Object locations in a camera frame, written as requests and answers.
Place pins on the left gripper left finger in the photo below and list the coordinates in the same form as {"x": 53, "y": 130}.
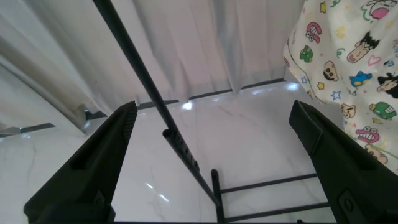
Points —
{"x": 90, "y": 174}

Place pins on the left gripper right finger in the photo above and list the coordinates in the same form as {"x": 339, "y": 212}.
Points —
{"x": 351, "y": 174}

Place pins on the cream printed garment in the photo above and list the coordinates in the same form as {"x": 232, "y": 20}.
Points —
{"x": 348, "y": 62}

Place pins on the black clothes rack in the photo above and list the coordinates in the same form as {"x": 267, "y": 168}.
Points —
{"x": 146, "y": 81}

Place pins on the white curtain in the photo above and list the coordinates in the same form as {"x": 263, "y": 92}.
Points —
{"x": 186, "y": 46}

